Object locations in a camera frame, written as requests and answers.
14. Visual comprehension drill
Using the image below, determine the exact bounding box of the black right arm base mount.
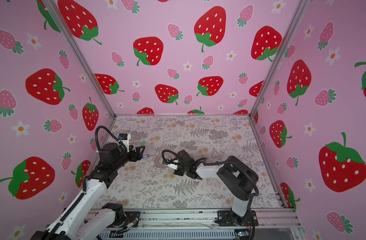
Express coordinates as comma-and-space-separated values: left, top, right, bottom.
215, 210, 259, 227

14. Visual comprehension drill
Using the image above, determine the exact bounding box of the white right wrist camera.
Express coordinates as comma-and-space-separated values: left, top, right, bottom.
167, 164, 178, 171

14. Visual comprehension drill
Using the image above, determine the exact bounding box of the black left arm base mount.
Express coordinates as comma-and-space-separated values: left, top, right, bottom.
110, 211, 141, 234

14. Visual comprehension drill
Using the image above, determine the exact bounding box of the grey slotted cable duct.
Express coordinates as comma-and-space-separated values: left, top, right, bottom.
99, 229, 249, 240

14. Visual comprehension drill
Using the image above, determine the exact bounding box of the aluminium corner post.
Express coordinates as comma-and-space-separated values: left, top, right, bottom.
250, 0, 311, 120
43, 0, 116, 120

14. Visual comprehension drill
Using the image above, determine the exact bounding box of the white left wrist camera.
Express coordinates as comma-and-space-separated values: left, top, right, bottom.
118, 134, 131, 153

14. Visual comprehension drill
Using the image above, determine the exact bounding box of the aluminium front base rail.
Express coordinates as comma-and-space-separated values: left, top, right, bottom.
125, 208, 301, 230

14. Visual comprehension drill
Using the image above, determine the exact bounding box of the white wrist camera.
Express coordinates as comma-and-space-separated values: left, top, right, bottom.
167, 164, 178, 171
118, 134, 131, 153

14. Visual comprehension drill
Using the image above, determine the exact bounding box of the right aluminium corner post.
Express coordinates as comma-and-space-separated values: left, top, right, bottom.
250, 0, 311, 120

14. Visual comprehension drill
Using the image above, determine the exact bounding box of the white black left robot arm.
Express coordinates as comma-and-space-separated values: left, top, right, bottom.
31, 126, 145, 240

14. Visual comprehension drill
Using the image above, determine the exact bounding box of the left aluminium corner post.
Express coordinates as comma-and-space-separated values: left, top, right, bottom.
43, 0, 116, 120

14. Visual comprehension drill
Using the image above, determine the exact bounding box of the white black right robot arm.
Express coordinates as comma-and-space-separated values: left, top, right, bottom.
161, 150, 260, 219

